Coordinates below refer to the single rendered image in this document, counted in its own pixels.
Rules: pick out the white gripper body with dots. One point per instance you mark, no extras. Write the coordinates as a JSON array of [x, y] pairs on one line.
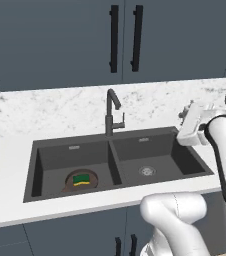
[[191, 128]]

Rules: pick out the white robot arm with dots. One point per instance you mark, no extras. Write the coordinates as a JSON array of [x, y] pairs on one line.
[[223, 146]]

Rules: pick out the dark grey double sink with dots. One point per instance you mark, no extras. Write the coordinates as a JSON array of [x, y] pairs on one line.
[[151, 156]]

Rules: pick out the green and yellow sponge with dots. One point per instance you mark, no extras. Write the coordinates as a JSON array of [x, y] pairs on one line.
[[81, 180]]

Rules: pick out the dark grey tap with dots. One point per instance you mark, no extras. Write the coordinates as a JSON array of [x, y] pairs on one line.
[[111, 116]]

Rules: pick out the grey base cupboard door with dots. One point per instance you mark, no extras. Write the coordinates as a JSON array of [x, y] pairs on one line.
[[3, 241], [75, 235], [135, 226]]

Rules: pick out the grey wall cupboard door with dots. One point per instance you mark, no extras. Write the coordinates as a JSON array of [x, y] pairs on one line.
[[58, 43], [178, 40]]

